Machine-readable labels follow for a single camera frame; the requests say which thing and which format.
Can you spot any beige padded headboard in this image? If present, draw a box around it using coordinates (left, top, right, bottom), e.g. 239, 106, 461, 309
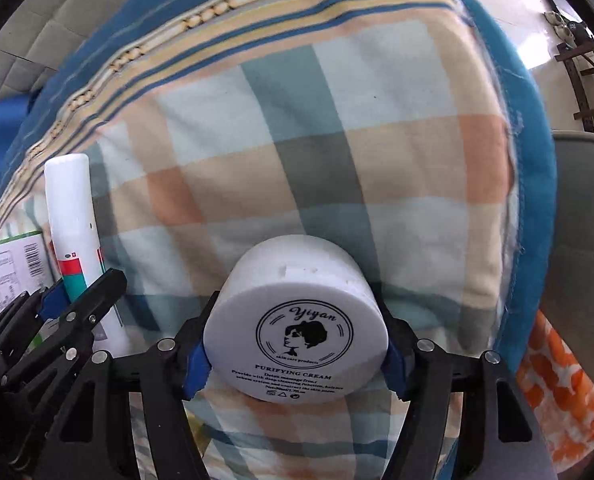
0, 0, 178, 107

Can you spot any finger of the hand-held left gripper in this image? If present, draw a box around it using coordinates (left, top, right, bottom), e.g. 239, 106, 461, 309
3, 269, 128, 403
0, 280, 72, 378

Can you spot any dark wooden rack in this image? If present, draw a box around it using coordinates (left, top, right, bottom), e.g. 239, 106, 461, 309
556, 25, 594, 134

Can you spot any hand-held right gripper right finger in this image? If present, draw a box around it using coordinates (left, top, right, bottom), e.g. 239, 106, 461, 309
376, 291, 559, 480

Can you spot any checked pastel blanket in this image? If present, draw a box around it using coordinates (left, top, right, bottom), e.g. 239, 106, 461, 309
0, 15, 522, 480

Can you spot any white tube red green label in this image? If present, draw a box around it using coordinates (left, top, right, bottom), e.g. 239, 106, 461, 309
44, 154, 134, 357

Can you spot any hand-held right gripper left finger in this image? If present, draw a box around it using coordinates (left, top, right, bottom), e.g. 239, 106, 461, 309
42, 290, 218, 480

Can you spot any white cream jar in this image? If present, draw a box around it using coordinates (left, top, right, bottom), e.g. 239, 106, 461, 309
203, 234, 392, 403

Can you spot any orange white patterned cloth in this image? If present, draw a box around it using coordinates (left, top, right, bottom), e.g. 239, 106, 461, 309
514, 309, 594, 474

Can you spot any blue striped blanket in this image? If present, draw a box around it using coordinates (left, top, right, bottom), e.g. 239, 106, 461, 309
0, 0, 559, 376

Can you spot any white green printed box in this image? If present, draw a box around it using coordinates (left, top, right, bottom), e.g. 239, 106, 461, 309
0, 230, 54, 351

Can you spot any grey green cushioned chair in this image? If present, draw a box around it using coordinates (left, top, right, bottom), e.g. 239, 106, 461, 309
537, 130, 594, 413

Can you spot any plain blue cloth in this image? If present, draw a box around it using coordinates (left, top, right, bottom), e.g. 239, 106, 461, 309
0, 92, 36, 194

